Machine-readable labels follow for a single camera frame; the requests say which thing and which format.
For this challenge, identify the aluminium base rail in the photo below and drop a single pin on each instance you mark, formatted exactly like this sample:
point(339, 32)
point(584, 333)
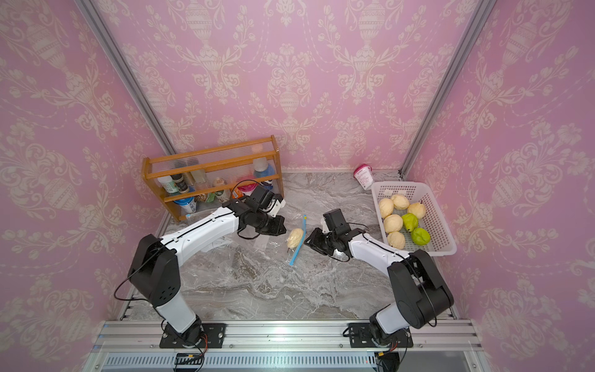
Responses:
point(295, 345)

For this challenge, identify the clear zip-top bag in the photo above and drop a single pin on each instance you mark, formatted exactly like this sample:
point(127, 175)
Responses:
point(274, 249)

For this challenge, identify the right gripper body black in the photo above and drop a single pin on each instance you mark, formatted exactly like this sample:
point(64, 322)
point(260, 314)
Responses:
point(325, 242)

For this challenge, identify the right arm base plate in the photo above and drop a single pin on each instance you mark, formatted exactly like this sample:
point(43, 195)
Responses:
point(366, 335)

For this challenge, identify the blue white bottle on shelf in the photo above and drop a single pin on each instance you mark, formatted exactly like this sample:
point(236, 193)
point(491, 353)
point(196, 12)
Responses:
point(262, 168)

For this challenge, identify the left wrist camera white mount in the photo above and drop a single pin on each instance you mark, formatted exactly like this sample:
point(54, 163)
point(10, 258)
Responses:
point(267, 201)

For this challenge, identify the beige pear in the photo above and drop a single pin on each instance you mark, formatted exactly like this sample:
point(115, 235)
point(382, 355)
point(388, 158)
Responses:
point(400, 202)
point(386, 207)
point(393, 223)

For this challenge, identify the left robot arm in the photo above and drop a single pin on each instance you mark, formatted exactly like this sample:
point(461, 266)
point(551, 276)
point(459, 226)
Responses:
point(155, 269)

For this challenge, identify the blue lid cup lower shelf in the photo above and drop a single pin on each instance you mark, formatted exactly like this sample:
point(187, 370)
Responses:
point(187, 205)

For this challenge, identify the pink lid cup on shelf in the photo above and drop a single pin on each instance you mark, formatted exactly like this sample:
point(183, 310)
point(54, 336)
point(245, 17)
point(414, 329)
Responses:
point(247, 188)

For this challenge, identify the white plastic basket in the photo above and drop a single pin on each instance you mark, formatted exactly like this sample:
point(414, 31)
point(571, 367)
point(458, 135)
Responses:
point(424, 205)

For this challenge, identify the pink lid yogurt cup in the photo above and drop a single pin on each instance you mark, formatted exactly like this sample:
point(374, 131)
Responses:
point(363, 174)

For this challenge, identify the white green bottle on shelf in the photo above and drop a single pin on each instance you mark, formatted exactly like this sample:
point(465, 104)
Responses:
point(168, 184)

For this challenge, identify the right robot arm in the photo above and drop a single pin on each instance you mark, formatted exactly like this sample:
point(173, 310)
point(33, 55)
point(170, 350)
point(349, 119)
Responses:
point(420, 291)

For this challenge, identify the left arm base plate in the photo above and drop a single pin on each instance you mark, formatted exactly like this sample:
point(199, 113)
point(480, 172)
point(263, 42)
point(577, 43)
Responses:
point(211, 337)

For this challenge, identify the dark spice jar on shelf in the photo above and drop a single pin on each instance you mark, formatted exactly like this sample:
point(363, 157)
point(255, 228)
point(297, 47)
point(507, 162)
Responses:
point(181, 183)

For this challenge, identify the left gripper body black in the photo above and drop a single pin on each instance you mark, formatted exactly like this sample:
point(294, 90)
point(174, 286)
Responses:
point(273, 225)

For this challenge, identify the green pear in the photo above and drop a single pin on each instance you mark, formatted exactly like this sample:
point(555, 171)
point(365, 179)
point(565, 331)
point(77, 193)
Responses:
point(420, 236)
point(410, 222)

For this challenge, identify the wooden shelf rack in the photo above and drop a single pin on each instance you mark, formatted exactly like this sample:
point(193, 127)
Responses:
point(213, 173)

